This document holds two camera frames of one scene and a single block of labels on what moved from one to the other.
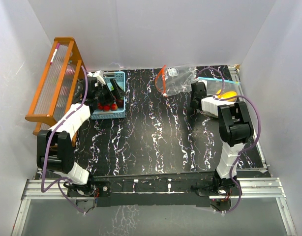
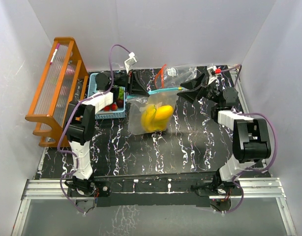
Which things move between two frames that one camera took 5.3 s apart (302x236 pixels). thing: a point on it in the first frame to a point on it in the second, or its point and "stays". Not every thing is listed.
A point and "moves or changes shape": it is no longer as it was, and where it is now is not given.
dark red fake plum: [120, 103] stays
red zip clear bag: [173, 80] stays
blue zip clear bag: [224, 89] moves or changes shape
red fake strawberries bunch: [112, 107] stays
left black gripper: [111, 98] to [139, 83]
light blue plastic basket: [120, 76] stays
